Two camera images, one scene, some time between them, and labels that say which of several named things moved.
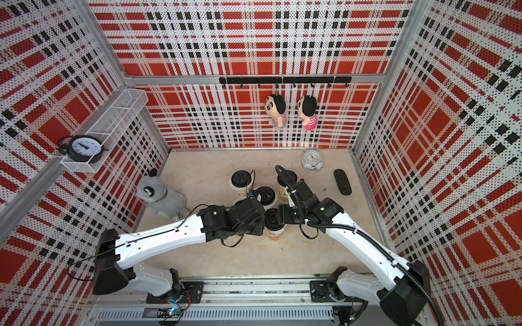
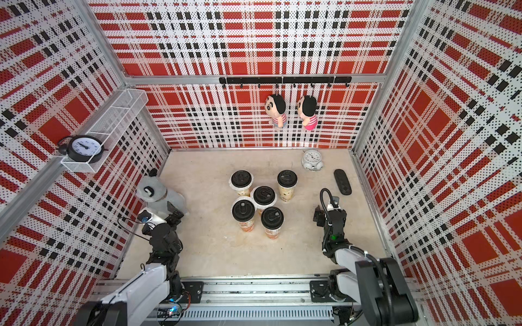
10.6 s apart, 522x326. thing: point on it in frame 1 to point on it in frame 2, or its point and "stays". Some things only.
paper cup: (274, 235) stays
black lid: (271, 219) stays
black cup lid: (241, 178) stays
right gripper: (284, 211) to (319, 216)
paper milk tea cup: (283, 194) stays
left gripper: (259, 230) to (177, 220)
